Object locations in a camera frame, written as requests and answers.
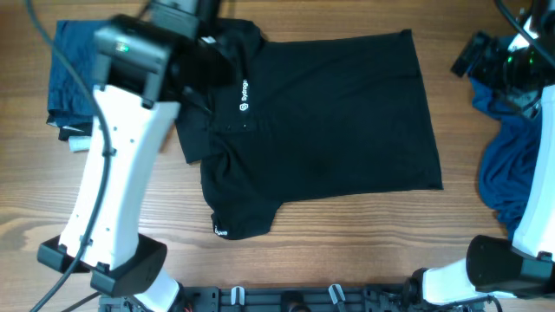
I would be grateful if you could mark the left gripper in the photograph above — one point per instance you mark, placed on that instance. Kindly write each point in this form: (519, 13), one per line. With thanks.
(226, 69)

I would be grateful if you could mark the black polo shirt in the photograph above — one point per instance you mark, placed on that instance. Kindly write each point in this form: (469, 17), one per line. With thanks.
(311, 120)

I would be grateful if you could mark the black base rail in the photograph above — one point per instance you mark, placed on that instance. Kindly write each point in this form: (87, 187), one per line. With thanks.
(334, 298)

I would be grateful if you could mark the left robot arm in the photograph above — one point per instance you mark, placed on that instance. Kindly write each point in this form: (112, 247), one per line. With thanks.
(143, 70)

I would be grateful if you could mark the folded blue shorts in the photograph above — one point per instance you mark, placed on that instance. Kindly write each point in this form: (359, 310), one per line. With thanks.
(67, 105)

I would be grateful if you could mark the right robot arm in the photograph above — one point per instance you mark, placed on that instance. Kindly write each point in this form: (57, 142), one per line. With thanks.
(496, 268)

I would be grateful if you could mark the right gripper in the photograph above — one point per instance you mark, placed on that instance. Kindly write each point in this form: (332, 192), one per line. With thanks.
(491, 48)

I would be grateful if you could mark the blue polo shirt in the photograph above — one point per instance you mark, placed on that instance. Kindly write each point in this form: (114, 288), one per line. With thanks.
(509, 161)

